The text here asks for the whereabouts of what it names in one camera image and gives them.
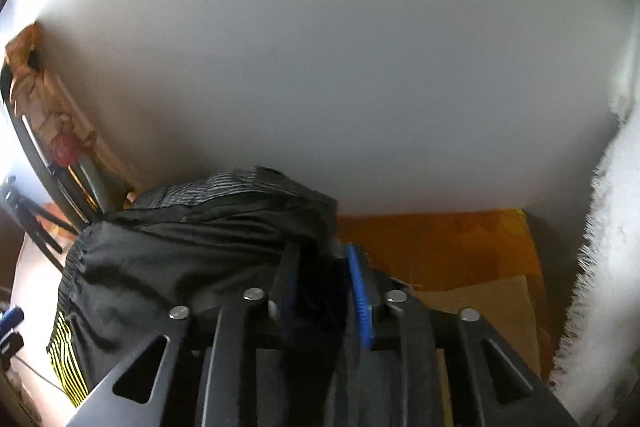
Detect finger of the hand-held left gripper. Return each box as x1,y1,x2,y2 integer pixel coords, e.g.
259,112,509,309
0,305,25,328
0,331,23,355

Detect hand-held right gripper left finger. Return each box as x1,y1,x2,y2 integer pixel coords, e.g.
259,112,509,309
67,242,306,427

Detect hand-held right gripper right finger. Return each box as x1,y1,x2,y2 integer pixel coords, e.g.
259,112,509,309
345,244,581,427

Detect black pants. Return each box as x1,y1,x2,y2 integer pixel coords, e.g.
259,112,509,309
46,166,363,427

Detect orange printed bed sheet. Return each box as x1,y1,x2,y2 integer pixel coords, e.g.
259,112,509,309
336,207,551,378

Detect black tripod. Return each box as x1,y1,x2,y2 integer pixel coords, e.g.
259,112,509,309
0,174,81,273

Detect beige blanket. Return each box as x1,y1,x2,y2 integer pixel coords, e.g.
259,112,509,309
415,274,543,378

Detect orange floral curtain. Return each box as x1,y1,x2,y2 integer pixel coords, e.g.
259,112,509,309
5,23,98,168

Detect white fluffy cloth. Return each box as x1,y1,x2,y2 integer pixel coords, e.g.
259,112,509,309
547,72,640,427

